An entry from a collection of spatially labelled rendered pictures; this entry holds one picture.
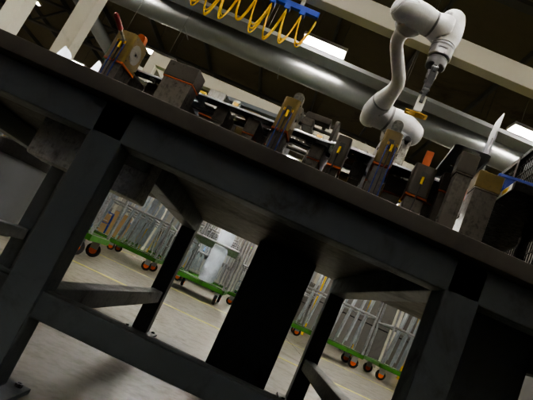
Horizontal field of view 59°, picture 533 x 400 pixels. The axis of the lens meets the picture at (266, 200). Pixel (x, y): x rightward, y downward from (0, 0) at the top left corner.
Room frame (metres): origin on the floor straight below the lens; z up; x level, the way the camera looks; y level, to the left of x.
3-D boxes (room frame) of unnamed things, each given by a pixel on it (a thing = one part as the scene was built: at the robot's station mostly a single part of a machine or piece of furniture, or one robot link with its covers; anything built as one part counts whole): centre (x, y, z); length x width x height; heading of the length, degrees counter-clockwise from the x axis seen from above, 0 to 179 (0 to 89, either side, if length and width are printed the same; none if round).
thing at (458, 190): (1.20, -0.46, 0.84); 0.05 x 0.05 x 0.29; 79
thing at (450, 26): (1.60, -0.36, 1.63); 0.13 x 0.11 x 0.16; 98
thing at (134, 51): (1.61, 0.69, 0.88); 0.14 x 0.09 x 0.36; 169
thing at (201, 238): (8.77, 0.46, 0.89); 1.90 x 1.00 x 1.77; 178
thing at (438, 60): (1.60, -0.37, 1.45); 0.08 x 0.07 x 0.09; 169
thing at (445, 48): (1.60, -0.37, 1.52); 0.09 x 0.09 x 0.06
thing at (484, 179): (1.42, -0.62, 0.88); 0.08 x 0.08 x 0.36; 79
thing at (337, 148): (1.46, -0.15, 0.84); 0.10 x 0.05 x 0.29; 169
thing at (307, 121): (1.87, -0.06, 0.94); 0.18 x 0.13 x 0.49; 79
